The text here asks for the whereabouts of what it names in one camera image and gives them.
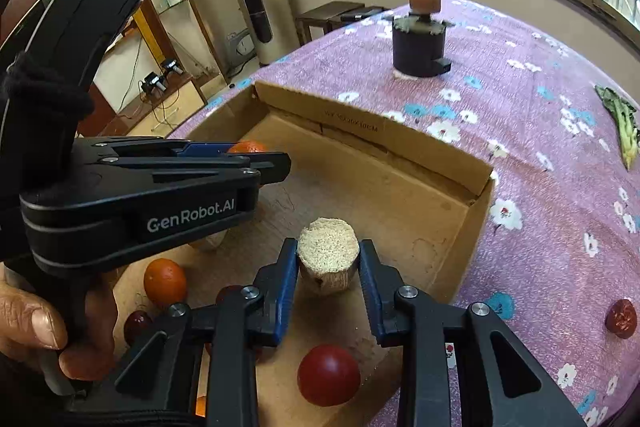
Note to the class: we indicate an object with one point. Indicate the small orange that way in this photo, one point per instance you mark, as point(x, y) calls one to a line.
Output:
point(165, 282)
point(247, 147)

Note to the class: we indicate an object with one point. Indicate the person's left hand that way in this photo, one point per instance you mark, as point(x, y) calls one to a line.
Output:
point(30, 317)

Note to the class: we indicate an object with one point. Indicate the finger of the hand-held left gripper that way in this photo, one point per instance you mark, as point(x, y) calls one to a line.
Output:
point(250, 164)
point(200, 148)

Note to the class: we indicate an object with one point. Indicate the shallow cardboard box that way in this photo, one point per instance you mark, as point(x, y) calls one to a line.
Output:
point(400, 207)

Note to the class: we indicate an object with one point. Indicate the black silver device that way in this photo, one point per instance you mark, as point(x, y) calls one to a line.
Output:
point(152, 83)
point(171, 67)

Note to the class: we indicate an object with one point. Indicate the dark cylindrical hand grinder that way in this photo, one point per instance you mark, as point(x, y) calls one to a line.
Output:
point(417, 52)

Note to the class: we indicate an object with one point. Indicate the dark wooden stool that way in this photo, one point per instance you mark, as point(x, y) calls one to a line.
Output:
point(325, 13)

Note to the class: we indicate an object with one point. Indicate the green bok choy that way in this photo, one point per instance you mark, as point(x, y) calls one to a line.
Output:
point(622, 127)

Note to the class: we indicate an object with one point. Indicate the wooden shelf cabinet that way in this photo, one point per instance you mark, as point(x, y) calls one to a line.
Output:
point(170, 104)

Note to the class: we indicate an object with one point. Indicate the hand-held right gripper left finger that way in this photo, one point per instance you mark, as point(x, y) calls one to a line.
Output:
point(285, 287)

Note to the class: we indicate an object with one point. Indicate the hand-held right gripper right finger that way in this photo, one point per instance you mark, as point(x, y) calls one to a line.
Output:
point(372, 297)

